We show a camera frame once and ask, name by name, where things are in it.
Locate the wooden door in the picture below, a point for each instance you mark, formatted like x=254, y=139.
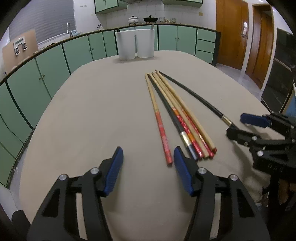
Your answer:
x=232, y=22
x=261, y=43

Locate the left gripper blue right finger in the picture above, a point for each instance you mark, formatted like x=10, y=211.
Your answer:
x=183, y=171

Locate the red bamboo chopstick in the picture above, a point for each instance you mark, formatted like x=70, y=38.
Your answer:
x=199, y=131

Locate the brown water dispenser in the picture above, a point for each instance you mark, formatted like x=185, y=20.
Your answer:
x=19, y=49

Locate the white utensil holder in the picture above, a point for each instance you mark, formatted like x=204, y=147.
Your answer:
x=135, y=43

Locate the beige tablecloth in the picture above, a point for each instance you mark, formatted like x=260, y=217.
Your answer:
x=105, y=104

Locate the green upper kitchen cabinets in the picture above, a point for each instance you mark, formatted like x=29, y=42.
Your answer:
x=103, y=7

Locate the grey window blind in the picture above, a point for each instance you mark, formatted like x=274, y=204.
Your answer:
x=48, y=18

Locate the green kitchen cabinets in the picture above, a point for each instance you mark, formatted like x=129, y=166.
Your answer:
x=103, y=7
x=28, y=89

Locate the red-end bamboo chopstick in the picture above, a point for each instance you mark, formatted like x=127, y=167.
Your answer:
x=164, y=140

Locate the black chopstick gold band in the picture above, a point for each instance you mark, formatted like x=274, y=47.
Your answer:
x=190, y=148

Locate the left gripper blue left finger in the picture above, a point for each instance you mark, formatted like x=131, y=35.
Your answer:
x=111, y=169

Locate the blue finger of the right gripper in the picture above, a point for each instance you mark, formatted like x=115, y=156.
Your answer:
x=254, y=120
x=240, y=136

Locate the white cooking pot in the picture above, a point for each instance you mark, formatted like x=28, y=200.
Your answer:
x=133, y=20

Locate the green lower kitchen cabinets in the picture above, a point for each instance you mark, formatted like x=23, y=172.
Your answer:
x=28, y=89

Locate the red orange patterned chopstick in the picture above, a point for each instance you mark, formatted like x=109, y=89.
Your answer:
x=192, y=139

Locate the black wok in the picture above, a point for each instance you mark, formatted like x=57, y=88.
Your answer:
x=150, y=19

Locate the steel faucet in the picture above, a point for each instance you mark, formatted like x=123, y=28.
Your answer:
x=68, y=31

